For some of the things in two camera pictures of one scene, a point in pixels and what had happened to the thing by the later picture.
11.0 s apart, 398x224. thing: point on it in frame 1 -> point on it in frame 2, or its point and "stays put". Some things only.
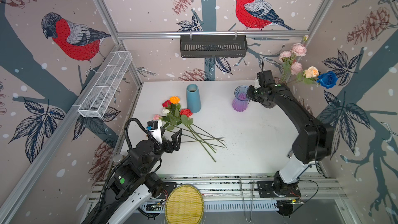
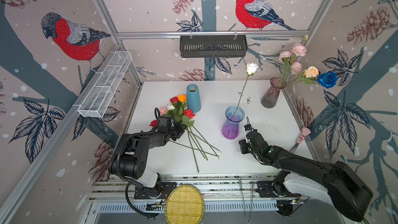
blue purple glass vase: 240,101 -> 233,115
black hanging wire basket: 213,45 stays put
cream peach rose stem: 309,75 stays put
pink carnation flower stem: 296,67 stays put
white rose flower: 165,112 -> 170,107
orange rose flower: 174,99 -> 182,98
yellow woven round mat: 184,205 stays put
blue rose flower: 328,79 stays put
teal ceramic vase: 193,99 stays put
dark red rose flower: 166,103 -> 174,99
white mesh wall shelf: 101,92 stays put
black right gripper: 250,94 -> 242,143
